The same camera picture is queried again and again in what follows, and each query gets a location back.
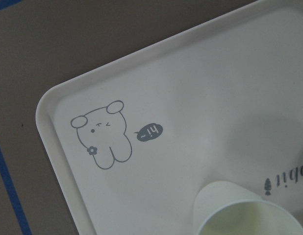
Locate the pale yellow plastic cup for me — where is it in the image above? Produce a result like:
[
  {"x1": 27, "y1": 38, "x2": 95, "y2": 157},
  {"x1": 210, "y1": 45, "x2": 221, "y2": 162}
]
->
[{"x1": 193, "y1": 181, "x2": 303, "y2": 235}]

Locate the cream plastic tray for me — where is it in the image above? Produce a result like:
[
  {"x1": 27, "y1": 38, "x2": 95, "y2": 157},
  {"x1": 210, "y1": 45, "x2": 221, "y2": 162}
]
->
[{"x1": 36, "y1": 0, "x2": 303, "y2": 235}]

